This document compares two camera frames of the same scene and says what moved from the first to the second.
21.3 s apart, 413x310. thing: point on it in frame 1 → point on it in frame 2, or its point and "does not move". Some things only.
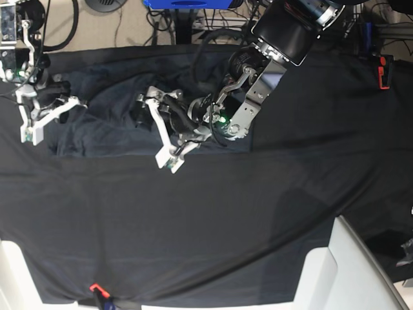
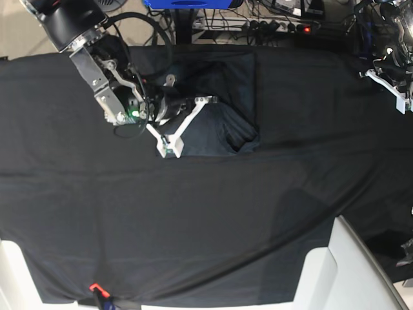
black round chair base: x=105 y=6 does not move
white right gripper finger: x=162 y=155 → x=403 y=103
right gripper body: x=182 y=119 → x=390 y=65
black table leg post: x=183 y=23 does not move
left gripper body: x=50 y=96 → x=170 y=112
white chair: x=344 y=276 does not move
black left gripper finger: x=38 y=126 → x=176 y=142
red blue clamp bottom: x=104 y=299 does not move
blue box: x=188 y=4 does not move
